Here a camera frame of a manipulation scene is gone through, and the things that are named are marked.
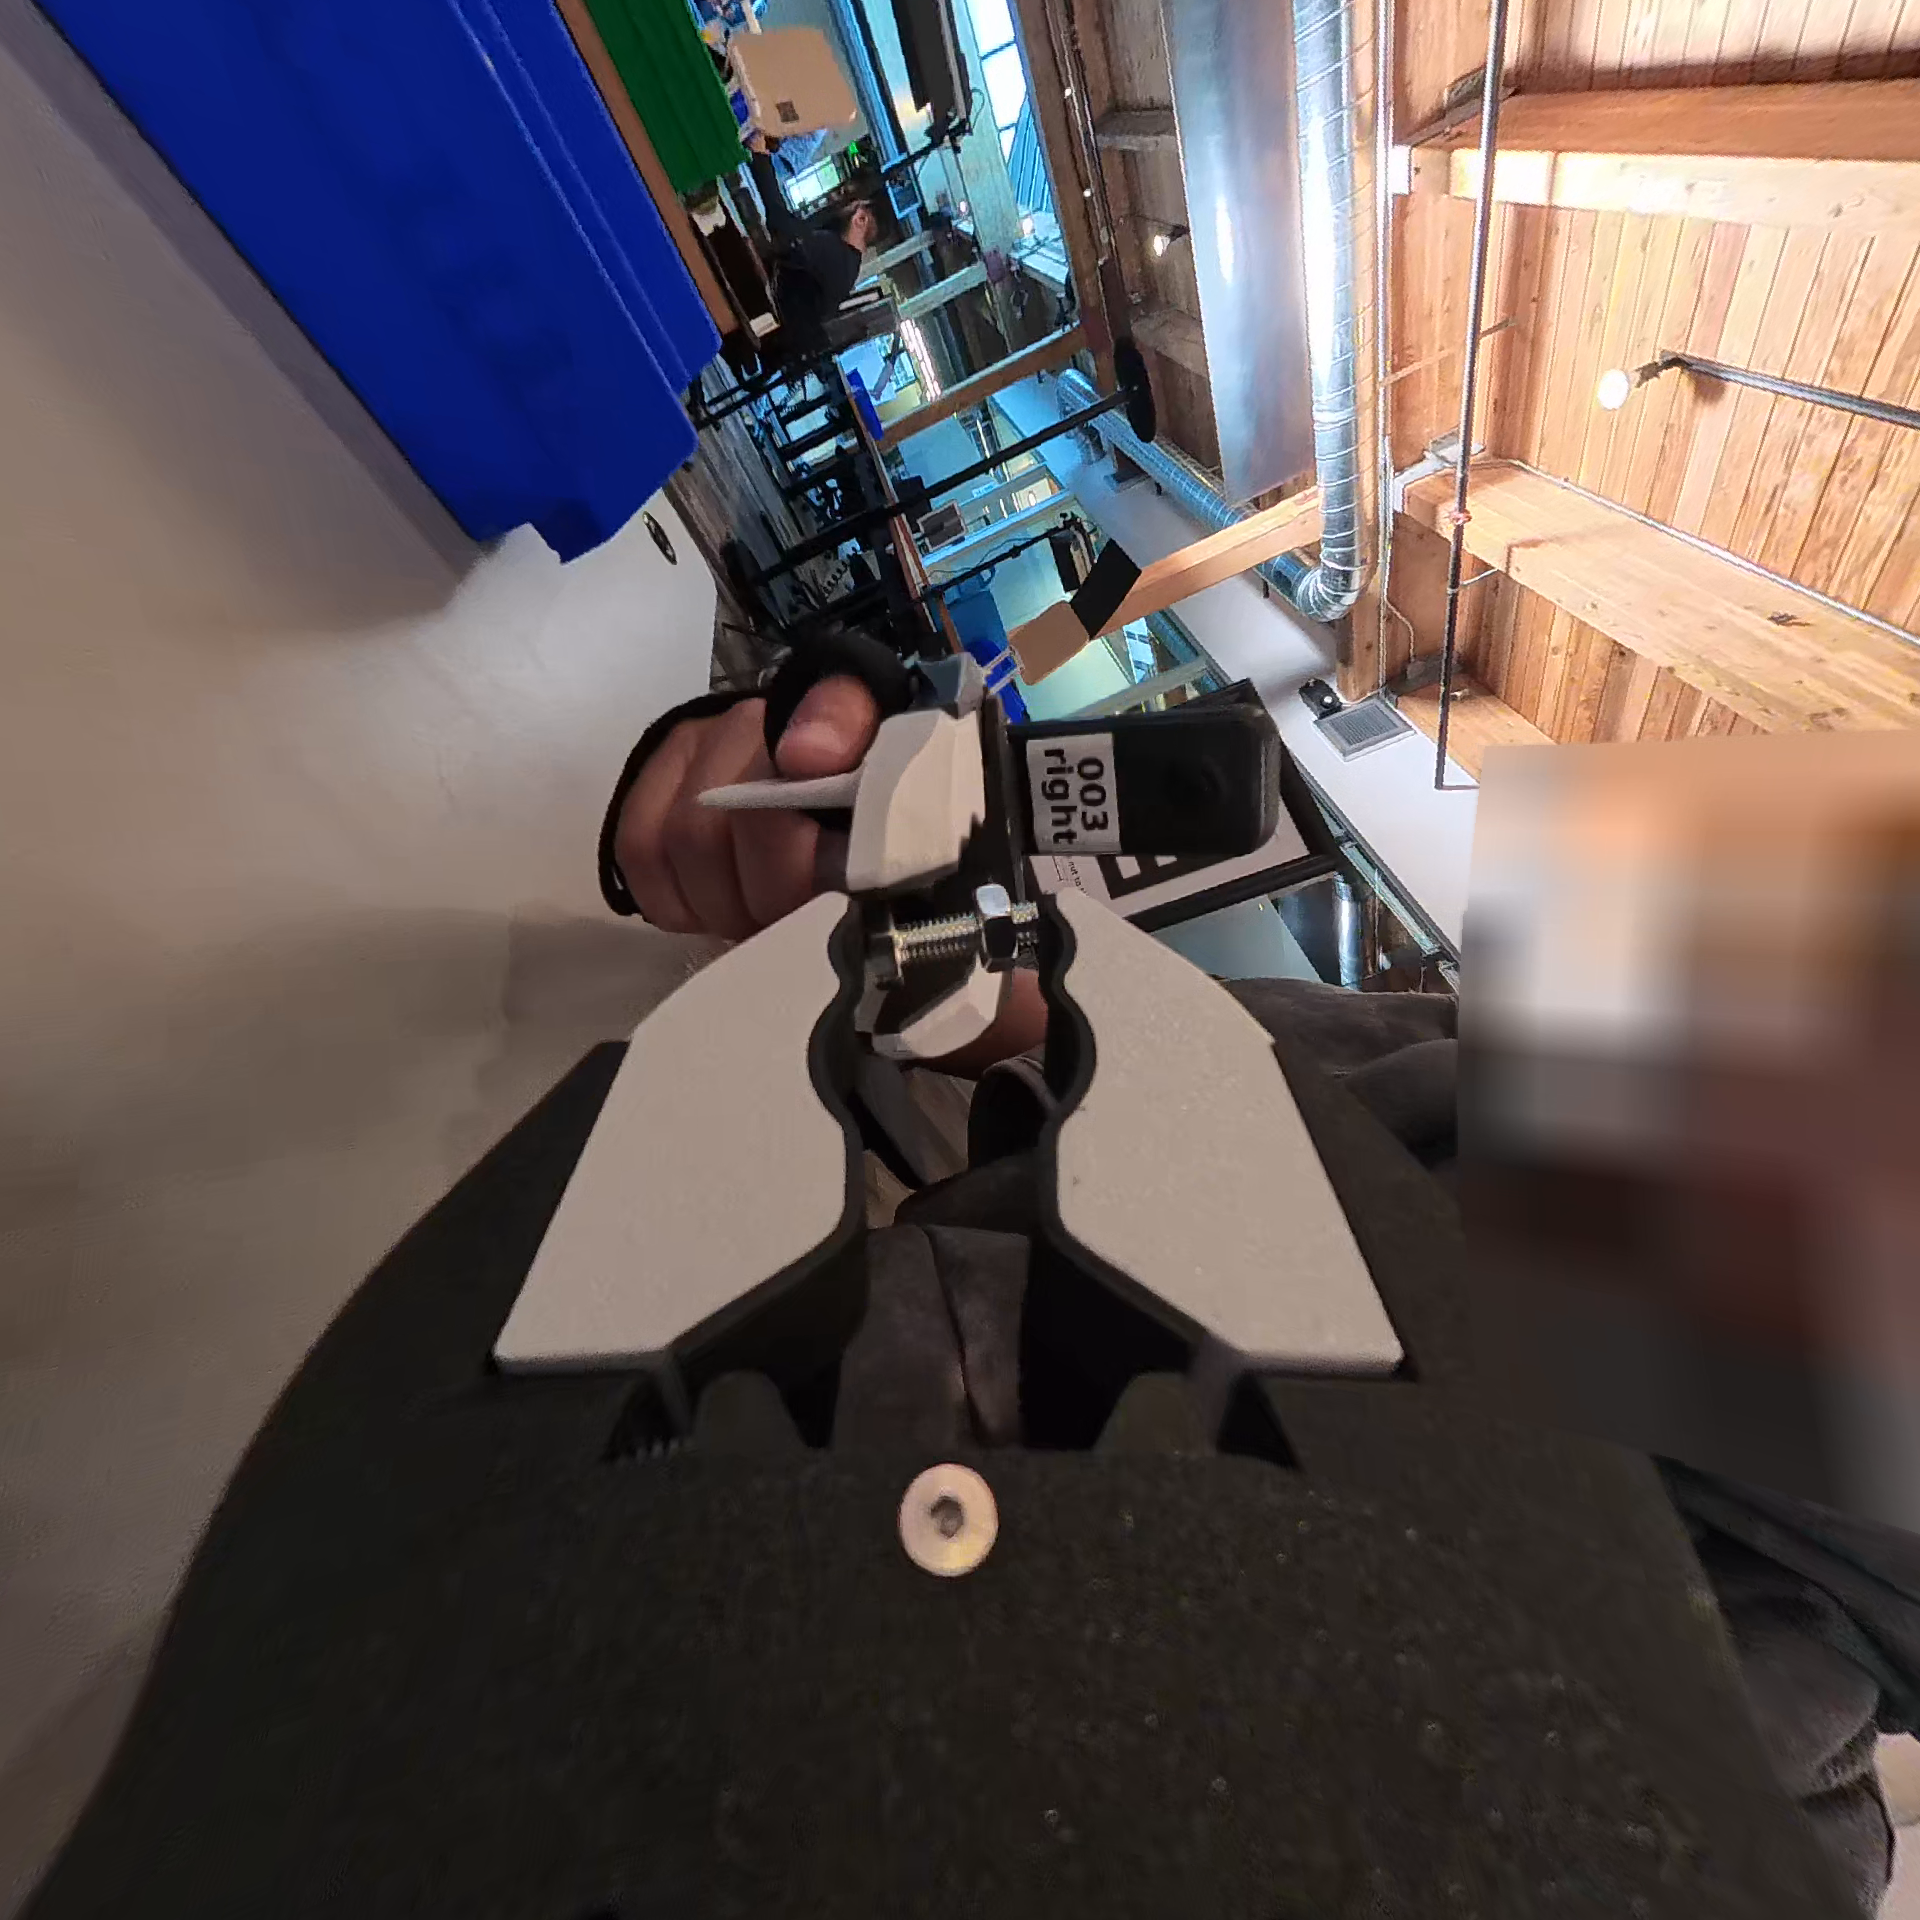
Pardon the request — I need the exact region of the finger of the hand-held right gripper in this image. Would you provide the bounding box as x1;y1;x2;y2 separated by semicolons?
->
697;705;992;893
855;960;1002;1066

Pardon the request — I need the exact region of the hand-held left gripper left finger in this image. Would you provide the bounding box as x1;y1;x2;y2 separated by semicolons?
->
492;892;868;1379

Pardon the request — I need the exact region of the tan cardboard board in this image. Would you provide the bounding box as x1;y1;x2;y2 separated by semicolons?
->
727;28;858;137

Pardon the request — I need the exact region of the corrugated silver duct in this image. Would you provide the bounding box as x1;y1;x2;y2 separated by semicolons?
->
1289;0;1375;625

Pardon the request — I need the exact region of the steel hex bolt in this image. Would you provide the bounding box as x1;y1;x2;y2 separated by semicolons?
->
864;884;1047;987

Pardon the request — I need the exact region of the black light stand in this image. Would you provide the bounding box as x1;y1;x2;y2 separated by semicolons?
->
885;344;1157;483

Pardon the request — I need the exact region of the person's right hand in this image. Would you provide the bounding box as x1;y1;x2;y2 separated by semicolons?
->
607;680;887;940

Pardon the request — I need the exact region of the black framed marker sign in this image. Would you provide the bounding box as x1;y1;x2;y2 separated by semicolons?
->
1048;681;1344;935

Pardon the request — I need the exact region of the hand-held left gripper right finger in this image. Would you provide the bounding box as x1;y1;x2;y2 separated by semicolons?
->
1034;887;1408;1379

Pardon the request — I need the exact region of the blue plastic bin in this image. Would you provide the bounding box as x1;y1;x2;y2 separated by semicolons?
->
29;0;725;565

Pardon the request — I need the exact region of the green plastic bin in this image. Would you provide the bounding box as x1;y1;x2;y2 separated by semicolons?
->
585;0;751;196

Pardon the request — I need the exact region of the tan and black board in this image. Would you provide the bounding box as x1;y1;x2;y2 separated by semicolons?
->
1008;540;1142;688

